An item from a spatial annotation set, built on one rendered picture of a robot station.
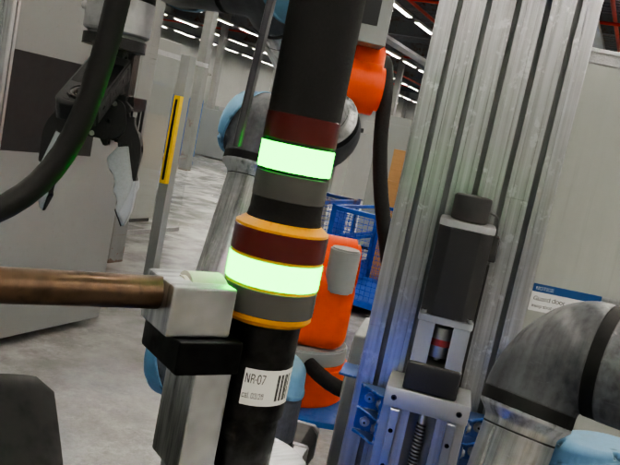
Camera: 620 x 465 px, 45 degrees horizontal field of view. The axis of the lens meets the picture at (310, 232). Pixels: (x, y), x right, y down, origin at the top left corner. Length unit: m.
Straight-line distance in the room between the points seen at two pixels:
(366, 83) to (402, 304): 3.19
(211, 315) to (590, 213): 1.99
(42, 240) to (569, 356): 4.25
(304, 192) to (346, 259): 3.93
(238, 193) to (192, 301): 0.93
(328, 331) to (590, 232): 2.38
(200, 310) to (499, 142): 0.97
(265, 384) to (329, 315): 4.00
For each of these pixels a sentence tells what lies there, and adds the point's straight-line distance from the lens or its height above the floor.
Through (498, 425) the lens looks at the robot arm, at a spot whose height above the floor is 1.37.
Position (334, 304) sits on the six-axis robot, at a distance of 4.33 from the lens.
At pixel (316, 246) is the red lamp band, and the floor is 1.57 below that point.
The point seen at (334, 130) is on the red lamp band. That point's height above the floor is 1.62.
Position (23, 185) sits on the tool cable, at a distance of 0.29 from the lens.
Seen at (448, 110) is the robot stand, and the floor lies 1.70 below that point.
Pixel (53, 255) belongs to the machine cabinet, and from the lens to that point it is 4.91.
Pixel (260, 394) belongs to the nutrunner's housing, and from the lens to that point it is 0.34.
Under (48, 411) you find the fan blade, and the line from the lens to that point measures 0.49.
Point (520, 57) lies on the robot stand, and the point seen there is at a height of 1.80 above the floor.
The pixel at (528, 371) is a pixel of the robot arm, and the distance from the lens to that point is 0.78.
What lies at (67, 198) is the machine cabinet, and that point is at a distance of 4.88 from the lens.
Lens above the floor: 1.62
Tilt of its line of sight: 8 degrees down
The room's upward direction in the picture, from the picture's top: 12 degrees clockwise
